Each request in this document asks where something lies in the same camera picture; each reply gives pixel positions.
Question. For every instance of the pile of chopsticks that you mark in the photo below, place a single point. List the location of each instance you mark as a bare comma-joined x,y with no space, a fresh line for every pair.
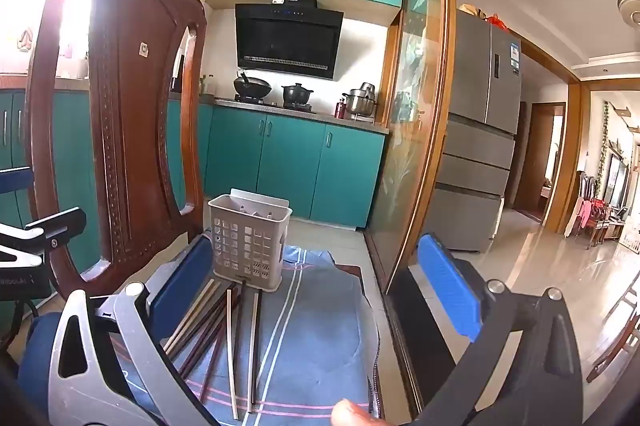
220,321

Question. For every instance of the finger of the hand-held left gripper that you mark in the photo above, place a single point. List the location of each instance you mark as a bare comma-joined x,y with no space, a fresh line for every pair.
15,180
55,226

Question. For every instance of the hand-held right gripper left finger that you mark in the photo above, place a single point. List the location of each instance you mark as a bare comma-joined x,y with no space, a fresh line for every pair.
182,286

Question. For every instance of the black cooking pot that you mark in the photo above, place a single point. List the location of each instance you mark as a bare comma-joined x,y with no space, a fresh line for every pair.
296,94

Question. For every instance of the silver refrigerator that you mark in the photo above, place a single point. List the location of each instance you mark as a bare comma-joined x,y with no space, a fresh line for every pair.
475,131

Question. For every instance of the pink cloth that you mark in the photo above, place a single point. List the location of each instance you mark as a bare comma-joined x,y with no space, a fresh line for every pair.
586,215

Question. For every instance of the gas stove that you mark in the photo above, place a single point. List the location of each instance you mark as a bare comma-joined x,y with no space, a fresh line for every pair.
275,106

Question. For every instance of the black wok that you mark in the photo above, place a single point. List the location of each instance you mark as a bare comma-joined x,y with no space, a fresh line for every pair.
252,87

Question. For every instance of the carved wooden chair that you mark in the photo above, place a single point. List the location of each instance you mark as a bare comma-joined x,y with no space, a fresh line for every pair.
130,106

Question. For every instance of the black range hood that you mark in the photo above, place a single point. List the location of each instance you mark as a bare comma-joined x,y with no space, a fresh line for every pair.
287,41

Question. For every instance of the green vine garland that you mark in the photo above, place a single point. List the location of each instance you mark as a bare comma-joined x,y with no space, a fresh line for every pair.
606,141

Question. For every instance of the blue fabric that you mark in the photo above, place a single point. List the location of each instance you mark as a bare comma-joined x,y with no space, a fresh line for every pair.
37,356

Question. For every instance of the red bottle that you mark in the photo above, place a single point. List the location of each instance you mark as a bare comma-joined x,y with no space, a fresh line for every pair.
340,109

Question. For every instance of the white plastic utensil basket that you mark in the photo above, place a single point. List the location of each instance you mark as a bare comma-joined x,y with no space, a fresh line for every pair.
250,241

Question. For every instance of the person's right hand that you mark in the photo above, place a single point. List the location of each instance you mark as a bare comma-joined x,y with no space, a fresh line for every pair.
355,413

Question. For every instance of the brown wooden chair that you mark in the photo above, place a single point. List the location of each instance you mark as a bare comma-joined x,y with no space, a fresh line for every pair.
620,336

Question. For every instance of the red bag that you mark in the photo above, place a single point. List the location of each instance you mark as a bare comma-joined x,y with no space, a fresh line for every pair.
496,21

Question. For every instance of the dark wooden dining chairs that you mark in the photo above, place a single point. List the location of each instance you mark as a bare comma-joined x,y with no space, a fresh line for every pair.
602,216

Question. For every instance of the blue striped cloth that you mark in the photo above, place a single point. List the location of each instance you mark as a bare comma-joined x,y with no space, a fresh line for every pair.
310,331

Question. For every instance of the brown wooden door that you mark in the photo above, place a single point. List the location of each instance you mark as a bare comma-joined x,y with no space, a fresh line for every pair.
537,161

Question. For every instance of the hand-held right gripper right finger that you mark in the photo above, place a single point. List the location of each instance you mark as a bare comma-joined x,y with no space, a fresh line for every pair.
447,288

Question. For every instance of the stainless steel pot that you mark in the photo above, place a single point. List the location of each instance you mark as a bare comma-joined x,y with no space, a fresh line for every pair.
361,101

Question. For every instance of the wood framed glass door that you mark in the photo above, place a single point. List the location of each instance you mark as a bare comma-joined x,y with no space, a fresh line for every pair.
410,106

